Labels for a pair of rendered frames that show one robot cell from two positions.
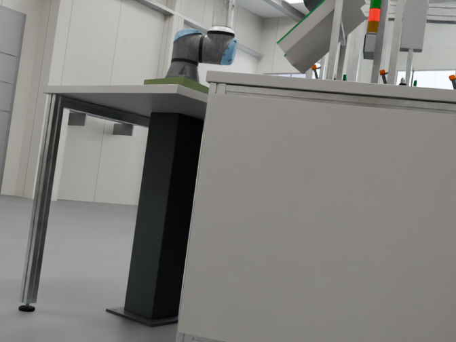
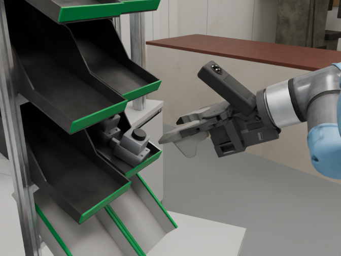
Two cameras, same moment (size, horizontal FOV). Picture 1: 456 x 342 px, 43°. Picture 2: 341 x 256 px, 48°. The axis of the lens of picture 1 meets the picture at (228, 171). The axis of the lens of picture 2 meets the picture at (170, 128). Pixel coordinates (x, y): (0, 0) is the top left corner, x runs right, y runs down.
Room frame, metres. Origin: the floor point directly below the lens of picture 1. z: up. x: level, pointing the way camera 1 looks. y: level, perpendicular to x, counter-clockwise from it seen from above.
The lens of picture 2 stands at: (2.49, -0.02, 1.56)
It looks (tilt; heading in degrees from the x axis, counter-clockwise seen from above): 21 degrees down; 187
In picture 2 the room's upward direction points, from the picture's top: straight up
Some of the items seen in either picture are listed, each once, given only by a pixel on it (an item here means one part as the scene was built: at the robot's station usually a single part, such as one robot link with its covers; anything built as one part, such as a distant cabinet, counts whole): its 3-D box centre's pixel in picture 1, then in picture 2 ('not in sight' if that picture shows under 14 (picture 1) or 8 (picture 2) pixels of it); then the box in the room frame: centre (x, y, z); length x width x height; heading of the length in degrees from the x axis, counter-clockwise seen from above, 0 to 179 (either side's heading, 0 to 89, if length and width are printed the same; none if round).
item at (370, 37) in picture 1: (373, 26); not in sight; (2.32, -0.51, 1.29); 0.12 x 0.05 x 0.25; 165
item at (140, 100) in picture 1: (186, 112); not in sight; (2.35, 0.20, 0.84); 0.90 x 0.70 x 0.03; 143
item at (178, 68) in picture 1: (183, 73); not in sight; (2.38, 0.24, 1.01); 0.15 x 0.15 x 0.10
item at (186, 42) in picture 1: (188, 47); not in sight; (2.39, 0.23, 1.13); 0.13 x 0.12 x 0.14; 84
